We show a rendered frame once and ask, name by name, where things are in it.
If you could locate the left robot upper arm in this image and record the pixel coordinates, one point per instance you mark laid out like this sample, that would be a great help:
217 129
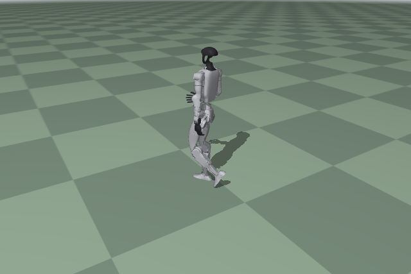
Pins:
198 79

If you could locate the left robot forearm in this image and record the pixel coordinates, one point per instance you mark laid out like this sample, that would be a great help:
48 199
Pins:
197 108

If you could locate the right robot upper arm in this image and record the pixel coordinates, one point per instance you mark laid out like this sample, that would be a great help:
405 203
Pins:
219 91

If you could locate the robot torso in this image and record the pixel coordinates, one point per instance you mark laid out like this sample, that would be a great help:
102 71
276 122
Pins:
209 90

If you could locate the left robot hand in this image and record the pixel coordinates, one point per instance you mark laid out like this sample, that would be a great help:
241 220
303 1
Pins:
198 128

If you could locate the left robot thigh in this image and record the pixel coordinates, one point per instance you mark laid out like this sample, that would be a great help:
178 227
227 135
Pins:
193 136

